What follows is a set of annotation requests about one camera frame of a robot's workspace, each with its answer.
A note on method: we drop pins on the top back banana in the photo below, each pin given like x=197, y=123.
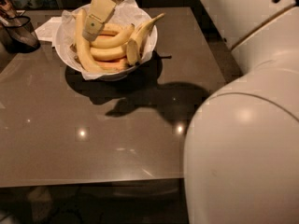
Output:
x=111, y=29

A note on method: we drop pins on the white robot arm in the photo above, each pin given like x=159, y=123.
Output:
x=241, y=155

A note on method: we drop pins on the upper middle banana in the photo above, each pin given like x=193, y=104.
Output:
x=112, y=41

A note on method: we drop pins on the white paper bowl liner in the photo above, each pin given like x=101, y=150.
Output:
x=127, y=13

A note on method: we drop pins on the bottom bruised banana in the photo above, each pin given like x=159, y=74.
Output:
x=116, y=65

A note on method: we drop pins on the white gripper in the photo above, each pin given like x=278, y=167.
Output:
x=99, y=12

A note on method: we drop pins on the lower middle banana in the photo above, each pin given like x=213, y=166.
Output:
x=109, y=54

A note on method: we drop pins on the dark mesh basket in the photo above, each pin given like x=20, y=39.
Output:
x=18, y=35

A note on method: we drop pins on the long banana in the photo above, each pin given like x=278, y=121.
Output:
x=83, y=46

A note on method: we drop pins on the white paper sheet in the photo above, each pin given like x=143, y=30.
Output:
x=47, y=30

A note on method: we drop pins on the white bowl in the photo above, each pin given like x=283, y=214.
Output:
x=106, y=75

